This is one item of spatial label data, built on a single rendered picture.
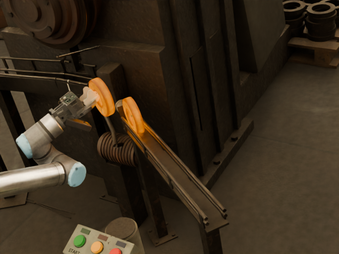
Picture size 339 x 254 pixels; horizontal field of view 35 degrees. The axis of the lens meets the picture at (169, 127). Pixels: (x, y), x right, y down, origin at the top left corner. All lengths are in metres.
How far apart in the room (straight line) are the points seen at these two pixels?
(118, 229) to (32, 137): 0.46
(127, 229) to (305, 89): 1.89
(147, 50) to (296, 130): 1.20
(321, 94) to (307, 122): 0.30
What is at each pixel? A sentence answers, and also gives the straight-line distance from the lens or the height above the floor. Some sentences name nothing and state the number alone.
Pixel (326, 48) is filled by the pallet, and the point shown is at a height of 0.14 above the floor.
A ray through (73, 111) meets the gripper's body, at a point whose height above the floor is 0.84.
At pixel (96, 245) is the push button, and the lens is 1.80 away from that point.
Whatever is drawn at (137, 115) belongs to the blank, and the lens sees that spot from 2.09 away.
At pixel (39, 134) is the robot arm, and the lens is 2.03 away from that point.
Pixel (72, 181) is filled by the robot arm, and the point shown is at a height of 0.66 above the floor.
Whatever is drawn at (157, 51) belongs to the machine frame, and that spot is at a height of 0.87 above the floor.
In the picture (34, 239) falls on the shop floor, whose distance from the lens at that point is 2.83.
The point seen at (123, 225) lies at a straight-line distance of 1.97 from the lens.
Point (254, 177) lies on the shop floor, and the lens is 2.84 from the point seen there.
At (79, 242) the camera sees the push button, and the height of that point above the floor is 0.61.
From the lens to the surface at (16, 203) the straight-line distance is 3.07.
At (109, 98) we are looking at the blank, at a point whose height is 0.85.
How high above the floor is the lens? 1.88
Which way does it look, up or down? 35 degrees down
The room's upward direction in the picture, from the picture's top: 11 degrees counter-clockwise
